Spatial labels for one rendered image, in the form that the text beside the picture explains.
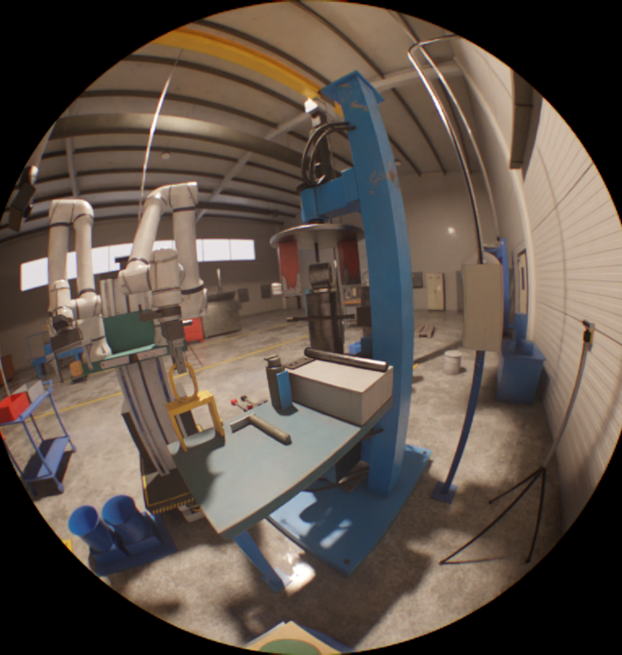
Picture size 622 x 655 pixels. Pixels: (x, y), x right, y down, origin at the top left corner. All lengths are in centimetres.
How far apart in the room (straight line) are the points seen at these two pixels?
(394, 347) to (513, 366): 222
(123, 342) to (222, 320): 788
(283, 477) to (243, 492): 11
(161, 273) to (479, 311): 121
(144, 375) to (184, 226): 96
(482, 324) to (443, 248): 1082
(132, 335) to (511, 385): 365
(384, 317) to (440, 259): 1089
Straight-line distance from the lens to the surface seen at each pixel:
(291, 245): 131
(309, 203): 139
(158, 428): 175
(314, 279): 131
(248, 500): 57
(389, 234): 103
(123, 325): 147
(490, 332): 114
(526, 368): 310
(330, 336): 130
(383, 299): 103
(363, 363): 84
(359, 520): 160
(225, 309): 920
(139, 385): 162
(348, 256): 138
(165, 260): 65
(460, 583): 166
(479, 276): 111
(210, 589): 168
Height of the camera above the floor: 151
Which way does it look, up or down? 10 degrees down
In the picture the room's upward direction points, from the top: 5 degrees counter-clockwise
